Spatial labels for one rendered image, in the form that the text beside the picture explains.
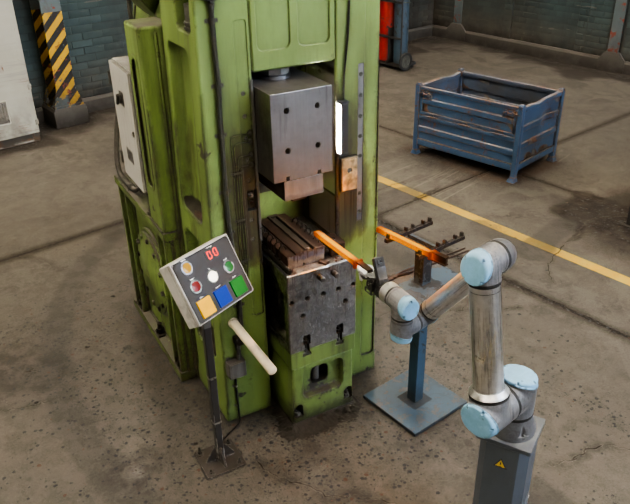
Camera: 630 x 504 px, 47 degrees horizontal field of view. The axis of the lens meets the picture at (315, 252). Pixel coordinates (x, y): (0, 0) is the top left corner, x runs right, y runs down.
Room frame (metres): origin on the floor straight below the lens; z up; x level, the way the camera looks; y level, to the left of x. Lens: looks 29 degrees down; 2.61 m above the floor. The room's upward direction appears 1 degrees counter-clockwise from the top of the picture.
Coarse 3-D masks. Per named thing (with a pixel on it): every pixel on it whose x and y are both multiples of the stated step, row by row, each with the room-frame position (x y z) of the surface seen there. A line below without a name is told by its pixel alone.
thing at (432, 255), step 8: (384, 232) 3.08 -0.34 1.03; (392, 232) 3.06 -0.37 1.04; (400, 240) 2.99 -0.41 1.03; (408, 240) 2.98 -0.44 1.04; (416, 248) 2.91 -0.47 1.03; (424, 248) 2.90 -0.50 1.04; (432, 256) 2.85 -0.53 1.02; (440, 256) 2.80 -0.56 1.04; (448, 256) 2.80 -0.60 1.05; (440, 264) 2.80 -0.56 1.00
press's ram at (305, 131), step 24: (264, 96) 2.95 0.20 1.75; (288, 96) 2.95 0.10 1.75; (312, 96) 3.01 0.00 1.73; (264, 120) 2.97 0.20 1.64; (288, 120) 2.95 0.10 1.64; (312, 120) 3.00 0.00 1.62; (264, 144) 2.98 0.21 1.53; (288, 144) 2.95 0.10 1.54; (312, 144) 3.00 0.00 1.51; (264, 168) 2.99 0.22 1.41; (288, 168) 2.95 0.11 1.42; (312, 168) 3.00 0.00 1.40
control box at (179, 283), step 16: (224, 240) 2.74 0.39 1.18; (192, 256) 2.59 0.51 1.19; (224, 256) 2.69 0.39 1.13; (160, 272) 2.53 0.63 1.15; (176, 272) 2.50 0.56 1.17; (192, 272) 2.54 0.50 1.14; (208, 272) 2.59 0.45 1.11; (224, 272) 2.64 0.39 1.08; (240, 272) 2.69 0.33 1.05; (176, 288) 2.48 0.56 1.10; (208, 288) 2.54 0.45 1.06; (192, 304) 2.45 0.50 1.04; (192, 320) 2.44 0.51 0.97; (208, 320) 2.45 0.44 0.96
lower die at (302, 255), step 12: (288, 216) 3.36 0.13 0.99; (276, 228) 3.22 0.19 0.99; (264, 240) 3.15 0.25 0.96; (288, 240) 3.09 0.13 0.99; (312, 240) 3.08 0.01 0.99; (276, 252) 3.04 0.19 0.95; (288, 252) 2.99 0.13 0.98; (300, 252) 2.97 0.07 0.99; (312, 252) 3.00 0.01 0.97; (288, 264) 2.94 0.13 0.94; (300, 264) 2.97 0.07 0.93
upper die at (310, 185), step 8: (312, 176) 3.00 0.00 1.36; (320, 176) 3.02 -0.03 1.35; (264, 184) 3.12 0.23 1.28; (272, 184) 3.04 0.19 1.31; (280, 184) 2.97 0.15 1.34; (288, 184) 2.94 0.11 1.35; (296, 184) 2.96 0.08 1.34; (304, 184) 2.98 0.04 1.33; (312, 184) 3.00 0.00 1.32; (320, 184) 3.02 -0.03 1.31; (280, 192) 2.97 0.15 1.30; (288, 192) 2.94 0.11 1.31; (296, 192) 2.96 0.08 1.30; (304, 192) 2.98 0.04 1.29; (312, 192) 3.00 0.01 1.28; (320, 192) 3.02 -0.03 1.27; (288, 200) 2.94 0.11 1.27
